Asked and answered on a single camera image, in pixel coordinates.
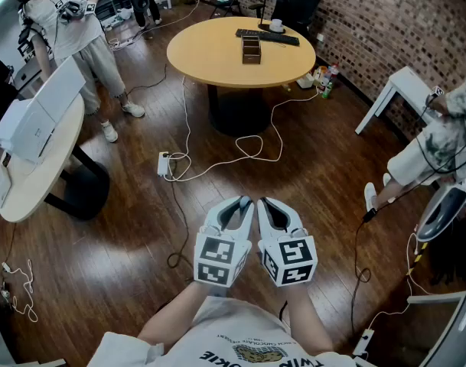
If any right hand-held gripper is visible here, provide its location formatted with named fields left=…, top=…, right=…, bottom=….
left=256, top=196, right=319, bottom=288

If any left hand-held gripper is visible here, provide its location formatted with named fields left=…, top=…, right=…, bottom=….
left=193, top=196, right=256, bottom=288

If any brown wooden organizer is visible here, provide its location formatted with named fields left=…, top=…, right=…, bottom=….
left=241, top=35, right=262, bottom=65

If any person's right forearm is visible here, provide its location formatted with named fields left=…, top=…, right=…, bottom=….
left=285, top=283, right=335, bottom=355

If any person's left forearm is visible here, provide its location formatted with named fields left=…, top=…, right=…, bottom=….
left=136, top=280, right=218, bottom=353

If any person's white printed shirt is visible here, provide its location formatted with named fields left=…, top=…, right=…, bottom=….
left=86, top=294, right=358, bottom=367

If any white and grey chair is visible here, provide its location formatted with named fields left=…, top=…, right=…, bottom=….
left=415, top=181, right=466, bottom=243

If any round yellow wooden table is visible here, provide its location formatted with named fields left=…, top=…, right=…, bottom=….
left=166, top=16, right=317, bottom=137

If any black keyboard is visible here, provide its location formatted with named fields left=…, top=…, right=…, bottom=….
left=235, top=28, right=301, bottom=47

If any white side table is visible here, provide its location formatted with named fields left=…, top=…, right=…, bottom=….
left=354, top=66, right=448, bottom=135

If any black desk lamp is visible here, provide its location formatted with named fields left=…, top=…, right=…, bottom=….
left=257, top=0, right=287, bottom=34

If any round white table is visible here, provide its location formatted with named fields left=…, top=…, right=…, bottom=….
left=0, top=93, right=111, bottom=223

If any large white cardboard box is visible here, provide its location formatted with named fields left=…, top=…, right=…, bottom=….
left=0, top=55, right=87, bottom=164

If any black office chair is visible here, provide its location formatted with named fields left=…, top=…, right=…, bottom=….
left=249, top=0, right=321, bottom=34

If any black floor cable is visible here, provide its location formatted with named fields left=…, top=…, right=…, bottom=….
left=349, top=207, right=379, bottom=336
left=166, top=180, right=191, bottom=270

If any long white cable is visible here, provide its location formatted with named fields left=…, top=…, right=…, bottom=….
left=164, top=74, right=321, bottom=183

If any thin white cable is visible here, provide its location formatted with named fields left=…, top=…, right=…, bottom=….
left=0, top=258, right=39, bottom=323

